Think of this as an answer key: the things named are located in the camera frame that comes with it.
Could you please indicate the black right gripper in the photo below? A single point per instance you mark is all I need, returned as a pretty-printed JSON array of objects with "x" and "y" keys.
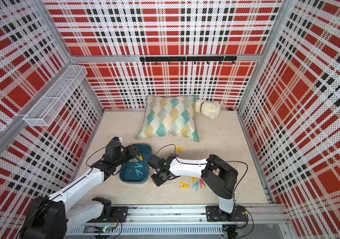
[{"x": 157, "y": 182}]

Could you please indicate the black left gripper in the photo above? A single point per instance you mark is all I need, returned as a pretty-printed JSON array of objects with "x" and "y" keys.
[{"x": 130, "y": 151}]

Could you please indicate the teal clothespin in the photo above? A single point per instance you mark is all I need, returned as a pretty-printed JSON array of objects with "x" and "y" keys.
[
  {"x": 138, "y": 165},
  {"x": 138, "y": 172},
  {"x": 195, "y": 186}
]

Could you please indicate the dark teal storage box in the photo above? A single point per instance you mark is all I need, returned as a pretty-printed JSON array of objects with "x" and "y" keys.
[{"x": 128, "y": 174}]

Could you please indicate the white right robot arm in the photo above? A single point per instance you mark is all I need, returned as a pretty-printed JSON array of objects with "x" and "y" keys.
[{"x": 217, "y": 174}]

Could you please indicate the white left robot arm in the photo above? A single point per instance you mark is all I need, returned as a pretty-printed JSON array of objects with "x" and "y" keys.
[{"x": 51, "y": 217}]

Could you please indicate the teal clothespin front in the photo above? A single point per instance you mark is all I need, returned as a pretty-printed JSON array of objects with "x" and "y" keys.
[{"x": 195, "y": 186}]

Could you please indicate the red clothespin front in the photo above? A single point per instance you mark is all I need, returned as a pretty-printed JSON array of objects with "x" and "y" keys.
[{"x": 201, "y": 183}]

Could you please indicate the patterned teal gold pillow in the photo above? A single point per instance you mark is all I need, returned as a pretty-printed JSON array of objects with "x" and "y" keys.
[{"x": 169, "y": 116}]

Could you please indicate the white plush teddy bear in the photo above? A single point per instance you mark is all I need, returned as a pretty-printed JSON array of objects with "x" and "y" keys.
[{"x": 209, "y": 109}]

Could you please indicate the green circuit board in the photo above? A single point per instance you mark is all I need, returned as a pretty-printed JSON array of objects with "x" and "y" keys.
[{"x": 105, "y": 229}]

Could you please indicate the white wire mesh shelf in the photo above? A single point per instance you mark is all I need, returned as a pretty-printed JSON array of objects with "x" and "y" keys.
[{"x": 44, "y": 112}]

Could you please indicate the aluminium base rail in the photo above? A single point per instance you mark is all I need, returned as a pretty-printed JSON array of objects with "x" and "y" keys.
[{"x": 248, "y": 221}]

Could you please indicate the black wall hook rail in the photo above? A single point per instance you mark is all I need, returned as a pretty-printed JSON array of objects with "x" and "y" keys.
[{"x": 189, "y": 59}]

